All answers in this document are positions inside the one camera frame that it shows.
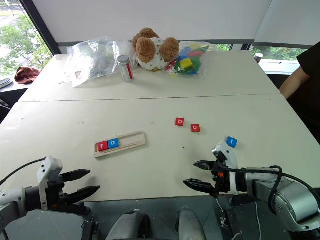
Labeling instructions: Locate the bag of colourful blocks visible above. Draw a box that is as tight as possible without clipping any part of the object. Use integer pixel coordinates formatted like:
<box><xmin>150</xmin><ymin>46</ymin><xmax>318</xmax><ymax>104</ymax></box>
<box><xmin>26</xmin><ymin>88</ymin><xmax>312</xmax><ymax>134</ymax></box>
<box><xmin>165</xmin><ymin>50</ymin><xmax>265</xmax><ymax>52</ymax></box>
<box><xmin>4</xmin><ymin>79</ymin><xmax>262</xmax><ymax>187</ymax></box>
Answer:
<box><xmin>164</xmin><ymin>40</ymin><xmax>217</xmax><ymax>79</ymax></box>

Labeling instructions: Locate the blue letter tile t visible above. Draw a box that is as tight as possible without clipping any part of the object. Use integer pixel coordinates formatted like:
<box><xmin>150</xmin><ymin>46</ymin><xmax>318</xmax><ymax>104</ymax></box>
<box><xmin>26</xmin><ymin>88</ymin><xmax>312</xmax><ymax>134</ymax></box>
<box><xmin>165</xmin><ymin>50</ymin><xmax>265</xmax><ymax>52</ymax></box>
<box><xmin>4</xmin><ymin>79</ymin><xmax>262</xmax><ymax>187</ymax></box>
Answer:
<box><xmin>225</xmin><ymin>136</ymin><xmax>239</xmax><ymax>149</ymax></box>

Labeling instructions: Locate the brown and white plush toy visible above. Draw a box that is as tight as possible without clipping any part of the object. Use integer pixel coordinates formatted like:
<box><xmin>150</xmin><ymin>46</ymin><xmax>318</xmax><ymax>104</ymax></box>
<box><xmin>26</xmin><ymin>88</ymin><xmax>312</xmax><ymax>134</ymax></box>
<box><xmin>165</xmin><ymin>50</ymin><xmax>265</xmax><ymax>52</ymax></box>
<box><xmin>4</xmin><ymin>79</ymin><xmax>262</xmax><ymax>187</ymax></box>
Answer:
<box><xmin>131</xmin><ymin>27</ymin><xmax>181</xmax><ymax>73</ymax></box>

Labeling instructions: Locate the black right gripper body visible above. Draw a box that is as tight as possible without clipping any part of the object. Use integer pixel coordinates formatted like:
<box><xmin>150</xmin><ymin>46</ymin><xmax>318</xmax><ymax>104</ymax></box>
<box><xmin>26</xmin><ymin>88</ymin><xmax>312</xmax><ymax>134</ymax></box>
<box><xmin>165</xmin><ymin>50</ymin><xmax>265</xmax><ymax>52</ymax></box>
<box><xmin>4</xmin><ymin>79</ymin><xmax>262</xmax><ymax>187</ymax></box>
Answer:
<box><xmin>210</xmin><ymin>152</ymin><xmax>232</xmax><ymax>200</ymax></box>

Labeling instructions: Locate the large clear plastic bag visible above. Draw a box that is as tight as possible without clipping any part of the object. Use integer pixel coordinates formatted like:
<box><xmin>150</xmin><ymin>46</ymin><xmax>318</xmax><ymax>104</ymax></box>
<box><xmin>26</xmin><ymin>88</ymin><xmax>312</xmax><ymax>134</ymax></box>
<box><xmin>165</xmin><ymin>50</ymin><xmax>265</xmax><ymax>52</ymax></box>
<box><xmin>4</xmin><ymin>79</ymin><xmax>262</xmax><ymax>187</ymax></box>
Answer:
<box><xmin>59</xmin><ymin>36</ymin><xmax>139</xmax><ymax>89</ymax></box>

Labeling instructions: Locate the glass jar with silver lid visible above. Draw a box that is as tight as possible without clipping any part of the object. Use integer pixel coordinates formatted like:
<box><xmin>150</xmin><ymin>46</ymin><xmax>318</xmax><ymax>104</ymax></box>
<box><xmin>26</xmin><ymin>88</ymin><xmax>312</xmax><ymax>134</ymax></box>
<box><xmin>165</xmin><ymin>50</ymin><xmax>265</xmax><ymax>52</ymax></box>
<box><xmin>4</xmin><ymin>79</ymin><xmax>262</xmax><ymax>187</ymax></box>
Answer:
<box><xmin>117</xmin><ymin>54</ymin><xmax>135</xmax><ymax>83</ymax></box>

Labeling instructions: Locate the black bracket under table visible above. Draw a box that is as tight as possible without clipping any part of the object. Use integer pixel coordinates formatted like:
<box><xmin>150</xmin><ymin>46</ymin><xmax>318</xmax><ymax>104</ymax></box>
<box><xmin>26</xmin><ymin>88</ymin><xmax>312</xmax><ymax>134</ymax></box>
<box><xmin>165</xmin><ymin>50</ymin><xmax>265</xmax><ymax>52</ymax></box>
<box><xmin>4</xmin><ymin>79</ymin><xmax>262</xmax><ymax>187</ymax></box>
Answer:
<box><xmin>80</xmin><ymin>219</ymin><xmax>99</xmax><ymax>240</ymax></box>

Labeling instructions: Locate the grey flat disc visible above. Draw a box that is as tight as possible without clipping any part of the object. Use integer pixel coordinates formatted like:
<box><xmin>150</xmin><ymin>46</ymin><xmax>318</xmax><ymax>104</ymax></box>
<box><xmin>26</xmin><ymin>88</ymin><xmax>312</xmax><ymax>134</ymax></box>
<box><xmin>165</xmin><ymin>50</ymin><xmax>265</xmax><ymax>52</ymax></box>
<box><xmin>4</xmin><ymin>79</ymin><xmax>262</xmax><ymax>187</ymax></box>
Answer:
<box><xmin>0</xmin><ymin>77</ymin><xmax>14</xmax><ymax>90</ymax></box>

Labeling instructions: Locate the dark red cloth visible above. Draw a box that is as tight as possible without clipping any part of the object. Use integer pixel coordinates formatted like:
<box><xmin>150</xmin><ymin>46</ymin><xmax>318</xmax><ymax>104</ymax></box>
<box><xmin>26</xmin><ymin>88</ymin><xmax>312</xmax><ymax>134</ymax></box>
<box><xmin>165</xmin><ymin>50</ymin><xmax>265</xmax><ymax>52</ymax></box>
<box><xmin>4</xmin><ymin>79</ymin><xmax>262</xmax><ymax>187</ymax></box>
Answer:
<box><xmin>14</xmin><ymin>66</ymin><xmax>42</xmax><ymax>85</ymax></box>

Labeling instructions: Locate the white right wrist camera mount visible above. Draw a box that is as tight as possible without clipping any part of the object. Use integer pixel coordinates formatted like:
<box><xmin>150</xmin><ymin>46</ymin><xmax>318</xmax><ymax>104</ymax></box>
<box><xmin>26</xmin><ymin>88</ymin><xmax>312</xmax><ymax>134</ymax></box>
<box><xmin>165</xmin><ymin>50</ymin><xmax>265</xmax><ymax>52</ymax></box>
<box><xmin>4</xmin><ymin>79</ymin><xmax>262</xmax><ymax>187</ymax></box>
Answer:
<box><xmin>211</xmin><ymin>140</ymin><xmax>239</xmax><ymax>197</ymax></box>

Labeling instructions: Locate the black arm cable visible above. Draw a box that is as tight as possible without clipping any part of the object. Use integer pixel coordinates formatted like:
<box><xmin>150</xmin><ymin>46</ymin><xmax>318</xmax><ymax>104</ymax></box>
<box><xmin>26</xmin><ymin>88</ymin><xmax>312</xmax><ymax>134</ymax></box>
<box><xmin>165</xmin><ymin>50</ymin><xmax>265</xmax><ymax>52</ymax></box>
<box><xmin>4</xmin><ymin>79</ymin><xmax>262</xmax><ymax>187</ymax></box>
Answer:
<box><xmin>0</xmin><ymin>156</ymin><xmax>48</xmax><ymax>187</ymax></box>
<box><xmin>225</xmin><ymin>165</ymin><xmax>320</xmax><ymax>214</ymax></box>

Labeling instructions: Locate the wooden letter tray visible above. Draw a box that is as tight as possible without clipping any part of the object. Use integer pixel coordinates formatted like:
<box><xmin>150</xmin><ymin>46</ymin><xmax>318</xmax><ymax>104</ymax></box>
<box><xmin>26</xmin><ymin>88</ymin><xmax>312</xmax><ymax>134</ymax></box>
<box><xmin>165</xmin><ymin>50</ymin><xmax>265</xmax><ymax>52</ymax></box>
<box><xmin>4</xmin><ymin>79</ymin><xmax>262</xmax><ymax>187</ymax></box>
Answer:
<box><xmin>93</xmin><ymin>130</ymin><xmax>149</xmax><ymax>159</ymax></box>

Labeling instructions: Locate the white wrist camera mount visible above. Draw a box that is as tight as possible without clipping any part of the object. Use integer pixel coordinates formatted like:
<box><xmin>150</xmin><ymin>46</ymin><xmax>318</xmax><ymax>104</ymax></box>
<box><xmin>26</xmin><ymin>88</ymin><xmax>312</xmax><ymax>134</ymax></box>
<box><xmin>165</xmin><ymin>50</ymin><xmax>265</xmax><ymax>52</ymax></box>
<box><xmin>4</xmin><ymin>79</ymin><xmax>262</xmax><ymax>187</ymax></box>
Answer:
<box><xmin>36</xmin><ymin>155</ymin><xmax>64</xmax><ymax>212</ymax></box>
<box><xmin>211</xmin><ymin>140</ymin><xmax>239</xmax><ymax>197</ymax></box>

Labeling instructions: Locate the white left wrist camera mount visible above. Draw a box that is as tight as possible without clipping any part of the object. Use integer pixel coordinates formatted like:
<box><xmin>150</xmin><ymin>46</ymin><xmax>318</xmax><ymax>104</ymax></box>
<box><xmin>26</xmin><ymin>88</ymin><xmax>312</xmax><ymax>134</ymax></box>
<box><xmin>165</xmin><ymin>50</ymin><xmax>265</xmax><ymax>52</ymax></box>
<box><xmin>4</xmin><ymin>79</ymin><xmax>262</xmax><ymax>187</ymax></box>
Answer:
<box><xmin>36</xmin><ymin>155</ymin><xmax>64</xmax><ymax>212</ymax></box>

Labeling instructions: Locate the wide white roller blind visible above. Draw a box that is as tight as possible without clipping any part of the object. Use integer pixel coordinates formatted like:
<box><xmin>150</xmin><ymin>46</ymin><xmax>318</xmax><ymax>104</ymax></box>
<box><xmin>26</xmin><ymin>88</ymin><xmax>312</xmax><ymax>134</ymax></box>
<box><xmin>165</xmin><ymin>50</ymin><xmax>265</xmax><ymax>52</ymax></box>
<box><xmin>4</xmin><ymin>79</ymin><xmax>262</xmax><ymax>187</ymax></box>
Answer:
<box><xmin>31</xmin><ymin>0</ymin><xmax>273</xmax><ymax>44</ymax></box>

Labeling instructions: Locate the blue letter tile o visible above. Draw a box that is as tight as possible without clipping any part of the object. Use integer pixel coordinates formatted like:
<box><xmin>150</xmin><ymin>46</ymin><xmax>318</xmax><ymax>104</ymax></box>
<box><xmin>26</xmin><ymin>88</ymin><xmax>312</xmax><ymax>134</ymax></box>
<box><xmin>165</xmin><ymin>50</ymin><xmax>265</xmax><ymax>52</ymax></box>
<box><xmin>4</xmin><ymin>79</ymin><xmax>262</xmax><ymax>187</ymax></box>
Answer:
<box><xmin>107</xmin><ymin>138</ymin><xmax>121</xmax><ymax>150</ymax></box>

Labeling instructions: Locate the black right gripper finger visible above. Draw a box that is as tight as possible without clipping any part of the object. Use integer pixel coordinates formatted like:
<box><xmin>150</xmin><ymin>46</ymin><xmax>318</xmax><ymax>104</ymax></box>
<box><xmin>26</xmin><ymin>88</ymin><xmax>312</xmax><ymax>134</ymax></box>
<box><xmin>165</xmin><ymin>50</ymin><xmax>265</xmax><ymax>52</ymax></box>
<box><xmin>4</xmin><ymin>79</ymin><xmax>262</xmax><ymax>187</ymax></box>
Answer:
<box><xmin>192</xmin><ymin>160</ymin><xmax>216</xmax><ymax>172</ymax></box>
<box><xmin>182</xmin><ymin>178</ymin><xmax>216</xmax><ymax>194</ymax></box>

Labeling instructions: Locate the narrow white roller blind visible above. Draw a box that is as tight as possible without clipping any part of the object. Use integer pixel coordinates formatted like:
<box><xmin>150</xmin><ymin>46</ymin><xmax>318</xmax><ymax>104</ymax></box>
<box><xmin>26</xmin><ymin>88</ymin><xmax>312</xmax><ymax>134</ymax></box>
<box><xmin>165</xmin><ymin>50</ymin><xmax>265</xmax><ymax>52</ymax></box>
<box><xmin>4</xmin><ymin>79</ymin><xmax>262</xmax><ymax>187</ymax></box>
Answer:
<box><xmin>253</xmin><ymin>0</ymin><xmax>320</xmax><ymax>47</ymax></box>

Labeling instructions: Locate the red letter tile r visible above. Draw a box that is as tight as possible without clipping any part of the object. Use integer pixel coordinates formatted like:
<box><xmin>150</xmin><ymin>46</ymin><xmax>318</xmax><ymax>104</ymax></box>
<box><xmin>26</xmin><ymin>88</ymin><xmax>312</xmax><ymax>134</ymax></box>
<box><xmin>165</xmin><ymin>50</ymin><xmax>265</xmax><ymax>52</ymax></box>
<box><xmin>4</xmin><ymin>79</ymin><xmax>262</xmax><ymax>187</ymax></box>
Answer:
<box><xmin>97</xmin><ymin>140</ymin><xmax>110</xmax><ymax>153</ymax></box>

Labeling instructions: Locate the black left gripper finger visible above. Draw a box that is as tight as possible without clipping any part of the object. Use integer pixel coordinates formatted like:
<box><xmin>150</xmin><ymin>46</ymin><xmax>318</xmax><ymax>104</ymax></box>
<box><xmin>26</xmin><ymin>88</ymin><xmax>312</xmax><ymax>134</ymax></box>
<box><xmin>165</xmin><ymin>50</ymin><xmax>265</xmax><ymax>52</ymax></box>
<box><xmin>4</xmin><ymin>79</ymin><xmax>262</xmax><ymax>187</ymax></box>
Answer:
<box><xmin>61</xmin><ymin>169</ymin><xmax>92</xmax><ymax>183</ymax></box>
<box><xmin>65</xmin><ymin>185</ymin><xmax>101</xmax><ymax>205</ymax></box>

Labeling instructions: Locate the person black shirt torso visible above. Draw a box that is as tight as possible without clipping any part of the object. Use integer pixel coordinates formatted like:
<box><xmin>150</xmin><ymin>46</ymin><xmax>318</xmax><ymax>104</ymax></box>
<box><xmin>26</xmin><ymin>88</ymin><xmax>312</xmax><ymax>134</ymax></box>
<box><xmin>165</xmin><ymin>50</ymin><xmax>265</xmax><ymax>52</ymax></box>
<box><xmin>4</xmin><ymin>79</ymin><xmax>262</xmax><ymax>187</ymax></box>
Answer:
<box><xmin>287</xmin><ymin>41</ymin><xmax>320</xmax><ymax>147</ymax></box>

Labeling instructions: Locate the grey rounded robot leg shape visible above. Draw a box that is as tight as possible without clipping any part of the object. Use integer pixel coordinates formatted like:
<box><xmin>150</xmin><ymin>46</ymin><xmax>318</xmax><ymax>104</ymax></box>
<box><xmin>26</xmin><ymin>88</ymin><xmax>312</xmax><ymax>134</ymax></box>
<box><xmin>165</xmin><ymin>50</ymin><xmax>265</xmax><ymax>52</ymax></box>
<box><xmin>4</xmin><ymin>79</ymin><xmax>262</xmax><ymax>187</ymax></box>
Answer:
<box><xmin>175</xmin><ymin>206</ymin><xmax>207</xmax><ymax>240</ymax></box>
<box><xmin>105</xmin><ymin>210</ymin><xmax>151</xmax><ymax>240</ymax></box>

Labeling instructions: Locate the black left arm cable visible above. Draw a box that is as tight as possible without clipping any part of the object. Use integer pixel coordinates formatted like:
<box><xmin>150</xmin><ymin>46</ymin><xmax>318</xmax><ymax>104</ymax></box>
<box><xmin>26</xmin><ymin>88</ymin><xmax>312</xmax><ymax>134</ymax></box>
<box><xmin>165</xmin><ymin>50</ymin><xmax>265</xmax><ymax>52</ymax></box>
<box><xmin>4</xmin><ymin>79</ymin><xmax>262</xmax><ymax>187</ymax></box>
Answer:
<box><xmin>0</xmin><ymin>156</ymin><xmax>48</xmax><ymax>187</ymax></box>

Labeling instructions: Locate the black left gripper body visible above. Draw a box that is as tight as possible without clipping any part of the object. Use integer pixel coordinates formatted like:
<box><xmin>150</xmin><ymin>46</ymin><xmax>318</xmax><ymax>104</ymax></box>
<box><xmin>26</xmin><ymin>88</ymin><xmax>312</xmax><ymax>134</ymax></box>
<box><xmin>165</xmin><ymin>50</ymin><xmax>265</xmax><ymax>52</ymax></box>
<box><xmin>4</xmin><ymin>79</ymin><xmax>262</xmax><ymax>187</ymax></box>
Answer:
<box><xmin>46</xmin><ymin>172</ymin><xmax>91</xmax><ymax>217</ymax></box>

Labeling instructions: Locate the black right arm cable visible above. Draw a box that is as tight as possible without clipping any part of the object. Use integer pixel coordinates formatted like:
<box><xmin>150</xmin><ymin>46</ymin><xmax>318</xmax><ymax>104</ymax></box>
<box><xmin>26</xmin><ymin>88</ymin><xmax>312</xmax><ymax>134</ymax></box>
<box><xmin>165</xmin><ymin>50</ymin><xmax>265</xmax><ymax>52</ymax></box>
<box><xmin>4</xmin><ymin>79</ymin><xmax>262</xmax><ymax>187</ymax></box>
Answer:
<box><xmin>225</xmin><ymin>165</ymin><xmax>320</xmax><ymax>214</ymax></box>

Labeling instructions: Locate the black window pillar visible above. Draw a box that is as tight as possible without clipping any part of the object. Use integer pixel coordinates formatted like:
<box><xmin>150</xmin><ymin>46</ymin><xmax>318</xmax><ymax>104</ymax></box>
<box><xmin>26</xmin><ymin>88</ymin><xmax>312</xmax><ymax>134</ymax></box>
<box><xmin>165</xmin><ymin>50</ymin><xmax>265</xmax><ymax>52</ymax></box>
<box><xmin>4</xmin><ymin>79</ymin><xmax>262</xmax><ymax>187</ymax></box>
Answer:
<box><xmin>19</xmin><ymin>0</ymin><xmax>62</xmax><ymax>55</ymax></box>

